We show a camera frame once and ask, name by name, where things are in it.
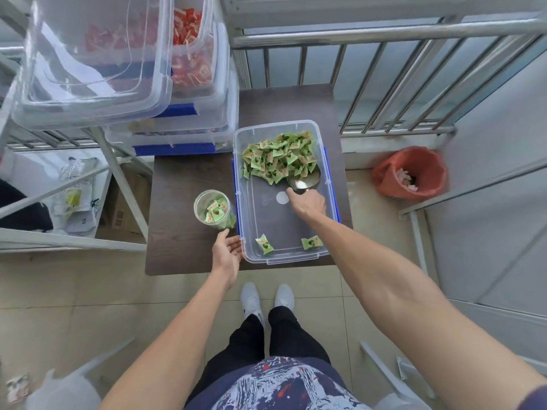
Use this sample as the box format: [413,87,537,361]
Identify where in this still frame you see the pile of green candy packets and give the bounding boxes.
[241,131,319,186]

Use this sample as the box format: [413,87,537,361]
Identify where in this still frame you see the white metal frame piece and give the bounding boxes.
[360,341,436,402]

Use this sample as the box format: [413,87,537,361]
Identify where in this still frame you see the metal scoop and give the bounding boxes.
[286,168,321,196]

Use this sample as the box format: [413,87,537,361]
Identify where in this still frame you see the person's grey shoe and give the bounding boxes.
[240,282,265,325]
[274,284,296,312]

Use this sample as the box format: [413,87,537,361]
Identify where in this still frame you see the black trousers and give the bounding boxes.
[186,306,332,406]

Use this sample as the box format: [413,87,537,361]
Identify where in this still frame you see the clear plastic cup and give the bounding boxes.
[193,190,237,231]

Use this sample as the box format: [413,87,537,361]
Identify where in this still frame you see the red waste bin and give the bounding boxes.
[370,146,448,200]

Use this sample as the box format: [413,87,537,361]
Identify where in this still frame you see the person's left hand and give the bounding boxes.
[211,229,243,286]

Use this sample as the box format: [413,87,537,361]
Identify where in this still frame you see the green candy packets batch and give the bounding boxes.
[204,198,236,229]

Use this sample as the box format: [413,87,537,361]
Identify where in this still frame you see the cardboard box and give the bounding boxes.
[96,174,150,244]

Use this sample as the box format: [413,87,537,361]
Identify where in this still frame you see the white plastic bag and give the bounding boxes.
[25,369,103,410]

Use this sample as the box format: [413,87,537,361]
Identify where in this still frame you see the heap of red candy packets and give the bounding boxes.
[85,7,214,88]

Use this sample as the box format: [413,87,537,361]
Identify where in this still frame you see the person's left grey shoe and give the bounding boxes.
[240,282,265,325]

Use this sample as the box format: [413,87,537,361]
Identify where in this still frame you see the person's right hand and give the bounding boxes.
[285,187,328,225]

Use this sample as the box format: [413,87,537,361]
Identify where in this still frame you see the person's left forearm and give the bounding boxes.
[98,268,236,410]

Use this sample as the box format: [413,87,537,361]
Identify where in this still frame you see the small printed packet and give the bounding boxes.
[6,374,31,404]

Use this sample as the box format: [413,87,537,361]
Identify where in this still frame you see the clear bin with green candies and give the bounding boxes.
[232,120,341,265]

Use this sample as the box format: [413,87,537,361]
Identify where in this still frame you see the navy printed shirt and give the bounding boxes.
[183,356,547,410]

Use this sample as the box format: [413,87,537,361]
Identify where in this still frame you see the person's right grey shoe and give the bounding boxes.
[274,284,296,312]

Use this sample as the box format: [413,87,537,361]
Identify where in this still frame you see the grey metal shelf rack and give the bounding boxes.
[0,0,154,252]

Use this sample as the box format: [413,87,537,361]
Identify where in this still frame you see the person's right forearm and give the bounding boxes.
[307,213,547,410]

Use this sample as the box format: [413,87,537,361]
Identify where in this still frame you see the black bag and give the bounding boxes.
[0,179,54,233]

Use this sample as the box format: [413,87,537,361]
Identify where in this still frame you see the grey metal rack frame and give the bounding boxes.
[397,157,547,278]

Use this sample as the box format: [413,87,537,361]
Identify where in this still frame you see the frosted glass window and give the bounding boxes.
[220,0,547,28]

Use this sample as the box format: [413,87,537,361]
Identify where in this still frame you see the clear plastic bin lid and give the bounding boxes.
[11,0,174,131]

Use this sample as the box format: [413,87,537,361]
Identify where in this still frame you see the steel railing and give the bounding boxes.
[0,17,547,150]

